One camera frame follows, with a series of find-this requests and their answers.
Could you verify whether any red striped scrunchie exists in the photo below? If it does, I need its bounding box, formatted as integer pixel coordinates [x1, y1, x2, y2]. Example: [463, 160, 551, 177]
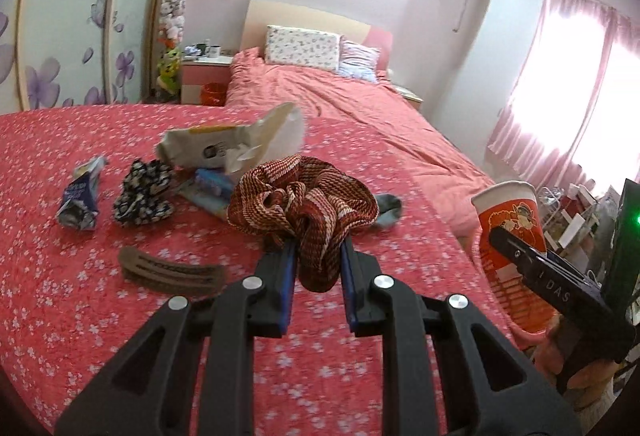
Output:
[228, 155, 378, 293]

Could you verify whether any orange paper cup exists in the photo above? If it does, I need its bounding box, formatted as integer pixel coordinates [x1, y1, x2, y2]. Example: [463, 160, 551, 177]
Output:
[470, 180, 558, 334]

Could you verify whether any blue floral hand cream tube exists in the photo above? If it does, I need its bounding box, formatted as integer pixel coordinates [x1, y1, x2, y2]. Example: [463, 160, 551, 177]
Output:
[177, 169, 235, 222]

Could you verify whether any yellow snack bag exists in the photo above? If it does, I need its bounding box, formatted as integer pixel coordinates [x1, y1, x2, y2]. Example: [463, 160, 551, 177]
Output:
[155, 103, 306, 181]

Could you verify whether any blue white wrapper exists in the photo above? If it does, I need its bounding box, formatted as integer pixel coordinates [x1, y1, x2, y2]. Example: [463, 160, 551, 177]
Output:
[55, 156, 108, 231]

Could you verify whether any person's right hand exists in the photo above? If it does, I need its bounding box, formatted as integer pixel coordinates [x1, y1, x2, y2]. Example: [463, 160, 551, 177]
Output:
[532, 315, 622, 417]

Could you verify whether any orange plastic laundry basket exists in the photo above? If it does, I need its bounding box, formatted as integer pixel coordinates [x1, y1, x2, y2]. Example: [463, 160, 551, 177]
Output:
[462, 228, 556, 349]

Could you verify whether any grey sock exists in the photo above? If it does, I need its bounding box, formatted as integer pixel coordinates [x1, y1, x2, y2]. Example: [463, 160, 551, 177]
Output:
[371, 193, 402, 229]

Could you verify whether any brown hair clip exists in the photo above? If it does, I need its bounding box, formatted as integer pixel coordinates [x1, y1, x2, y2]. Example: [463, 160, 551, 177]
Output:
[117, 247, 226, 297]

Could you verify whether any red floral bedspread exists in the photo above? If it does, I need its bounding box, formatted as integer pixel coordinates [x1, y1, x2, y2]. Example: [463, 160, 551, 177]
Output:
[1, 105, 509, 435]

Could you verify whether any black white floral scrunchie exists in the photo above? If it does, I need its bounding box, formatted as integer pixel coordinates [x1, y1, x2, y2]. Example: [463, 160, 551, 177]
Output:
[113, 159, 174, 226]

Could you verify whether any pink curtain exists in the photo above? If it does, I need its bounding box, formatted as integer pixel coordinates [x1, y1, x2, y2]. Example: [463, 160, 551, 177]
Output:
[487, 0, 639, 195]

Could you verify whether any pink striped pillow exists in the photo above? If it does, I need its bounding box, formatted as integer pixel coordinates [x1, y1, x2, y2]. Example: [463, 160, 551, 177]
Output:
[337, 39, 381, 83]

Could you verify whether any salmon pink duvet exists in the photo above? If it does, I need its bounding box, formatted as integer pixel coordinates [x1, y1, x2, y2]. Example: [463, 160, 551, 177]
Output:
[227, 48, 494, 238]

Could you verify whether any red bin under nightstand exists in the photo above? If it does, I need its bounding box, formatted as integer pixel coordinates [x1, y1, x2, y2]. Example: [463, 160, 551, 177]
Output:
[200, 82, 228, 107]

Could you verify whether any white floral pillow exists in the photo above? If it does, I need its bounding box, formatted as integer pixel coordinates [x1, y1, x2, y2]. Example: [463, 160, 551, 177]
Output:
[264, 25, 342, 72]

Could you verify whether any pink white nightstand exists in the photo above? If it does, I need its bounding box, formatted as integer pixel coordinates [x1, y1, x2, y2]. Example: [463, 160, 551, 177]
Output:
[180, 55, 233, 105]

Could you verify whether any white mug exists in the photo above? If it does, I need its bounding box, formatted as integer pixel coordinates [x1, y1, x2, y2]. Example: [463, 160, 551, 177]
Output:
[207, 45, 221, 58]

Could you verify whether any white air conditioner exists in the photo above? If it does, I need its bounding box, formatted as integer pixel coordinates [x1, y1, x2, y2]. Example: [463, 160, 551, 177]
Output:
[390, 0, 490, 120]

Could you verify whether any beige pink headboard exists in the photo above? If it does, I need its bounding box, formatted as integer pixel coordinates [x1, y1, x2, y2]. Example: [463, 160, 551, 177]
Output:
[239, 0, 393, 71]

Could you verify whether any clear column of plush toys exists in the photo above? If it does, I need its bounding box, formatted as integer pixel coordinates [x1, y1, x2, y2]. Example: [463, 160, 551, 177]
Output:
[150, 0, 186, 103]

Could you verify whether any floral sliding wardrobe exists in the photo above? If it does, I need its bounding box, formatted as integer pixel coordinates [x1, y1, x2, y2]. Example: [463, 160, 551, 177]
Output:
[1, 0, 157, 113]

